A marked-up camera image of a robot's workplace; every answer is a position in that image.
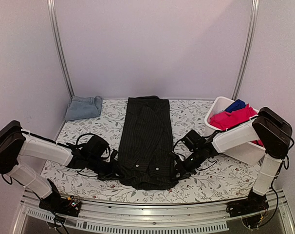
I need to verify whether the left aluminium frame post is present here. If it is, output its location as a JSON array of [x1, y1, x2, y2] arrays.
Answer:
[[47, 0, 74, 98]]

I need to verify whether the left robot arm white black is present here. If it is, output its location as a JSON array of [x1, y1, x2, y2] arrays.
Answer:
[[0, 120, 118, 212]]

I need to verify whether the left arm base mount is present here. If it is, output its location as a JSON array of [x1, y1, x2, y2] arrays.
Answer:
[[39, 186, 81, 217]]

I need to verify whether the light blue denim skirt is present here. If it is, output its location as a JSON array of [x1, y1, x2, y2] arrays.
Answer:
[[65, 96, 103, 121]]

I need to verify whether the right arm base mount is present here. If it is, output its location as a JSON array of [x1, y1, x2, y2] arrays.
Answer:
[[226, 190, 269, 229]]

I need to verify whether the right aluminium frame post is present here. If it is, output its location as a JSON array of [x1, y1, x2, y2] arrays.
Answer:
[[232, 0, 260, 100]]

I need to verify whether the white plastic laundry basket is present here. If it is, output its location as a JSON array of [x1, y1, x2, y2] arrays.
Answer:
[[204, 96, 265, 166]]

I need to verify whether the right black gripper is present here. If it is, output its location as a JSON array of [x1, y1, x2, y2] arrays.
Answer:
[[170, 149, 204, 182]]

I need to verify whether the red garment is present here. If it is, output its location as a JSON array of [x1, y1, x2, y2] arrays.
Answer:
[[208, 104, 265, 147]]

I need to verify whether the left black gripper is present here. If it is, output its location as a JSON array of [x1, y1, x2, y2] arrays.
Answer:
[[87, 156, 125, 182]]

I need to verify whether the blue garment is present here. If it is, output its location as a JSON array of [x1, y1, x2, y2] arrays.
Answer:
[[224, 99, 246, 113]]

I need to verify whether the aluminium frame post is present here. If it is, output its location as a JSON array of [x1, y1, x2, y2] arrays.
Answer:
[[47, 0, 74, 98], [232, 0, 260, 100]]

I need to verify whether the floral patterned table mat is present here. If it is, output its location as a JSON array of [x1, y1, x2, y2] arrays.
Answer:
[[41, 99, 260, 204]]

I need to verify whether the black striped garment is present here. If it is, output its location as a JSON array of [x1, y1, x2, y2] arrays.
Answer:
[[117, 96, 177, 191]]

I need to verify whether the aluminium front rail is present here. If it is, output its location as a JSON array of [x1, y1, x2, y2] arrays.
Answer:
[[13, 190, 295, 234]]

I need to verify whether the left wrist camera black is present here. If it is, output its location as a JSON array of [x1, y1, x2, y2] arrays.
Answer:
[[75, 133, 118, 162]]

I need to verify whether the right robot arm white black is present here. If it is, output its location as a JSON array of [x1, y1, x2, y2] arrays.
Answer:
[[170, 107, 295, 213]]

